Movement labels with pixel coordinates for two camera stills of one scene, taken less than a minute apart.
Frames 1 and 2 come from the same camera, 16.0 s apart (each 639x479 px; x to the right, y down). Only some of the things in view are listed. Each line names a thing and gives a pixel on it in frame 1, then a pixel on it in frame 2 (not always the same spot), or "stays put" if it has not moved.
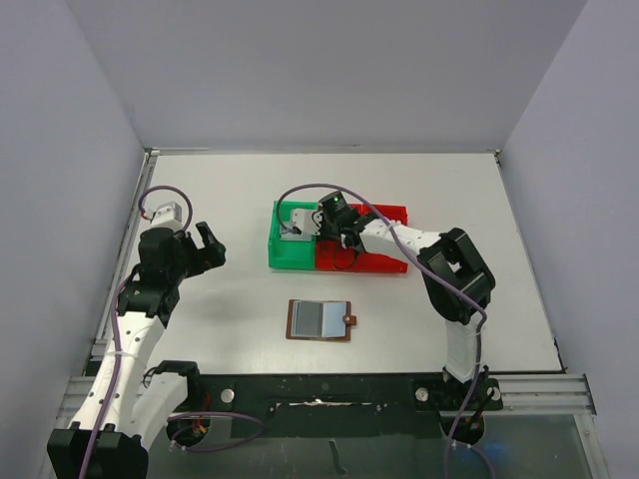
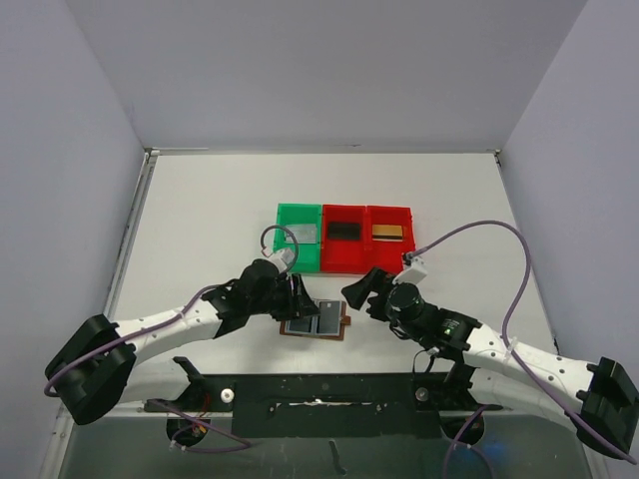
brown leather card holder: [327, 319] stays put
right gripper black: [315, 223] → [377, 295]
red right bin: [369, 262] stays put
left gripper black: [198, 252] → [292, 295]
